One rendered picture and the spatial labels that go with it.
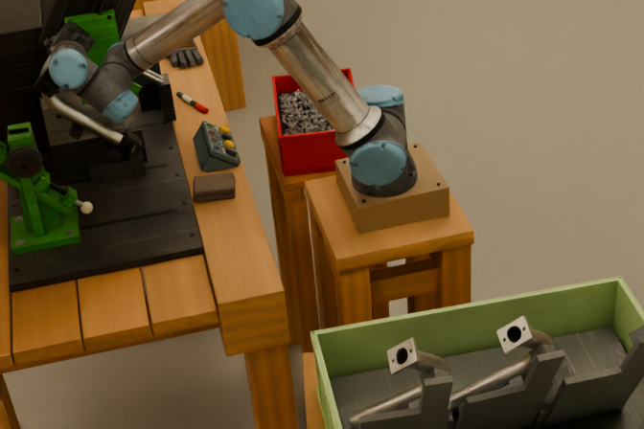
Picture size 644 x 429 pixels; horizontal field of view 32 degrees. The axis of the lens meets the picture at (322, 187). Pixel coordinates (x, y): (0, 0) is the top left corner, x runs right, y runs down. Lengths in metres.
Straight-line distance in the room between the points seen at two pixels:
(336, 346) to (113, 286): 0.55
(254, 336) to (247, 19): 0.67
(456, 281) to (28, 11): 1.21
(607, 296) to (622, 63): 2.78
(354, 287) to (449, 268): 0.23
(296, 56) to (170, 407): 1.48
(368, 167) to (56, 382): 1.57
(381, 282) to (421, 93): 2.23
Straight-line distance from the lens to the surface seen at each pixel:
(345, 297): 2.56
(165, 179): 2.71
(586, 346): 2.28
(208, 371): 3.50
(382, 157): 2.31
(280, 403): 2.55
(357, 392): 2.18
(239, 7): 2.18
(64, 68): 2.33
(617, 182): 4.22
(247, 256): 2.43
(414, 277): 2.60
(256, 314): 2.36
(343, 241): 2.53
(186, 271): 2.45
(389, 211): 2.53
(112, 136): 2.72
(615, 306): 2.30
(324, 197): 2.67
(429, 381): 1.77
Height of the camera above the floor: 2.39
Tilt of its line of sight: 35 degrees down
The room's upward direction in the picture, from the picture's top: 5 degrees counter-clockwise
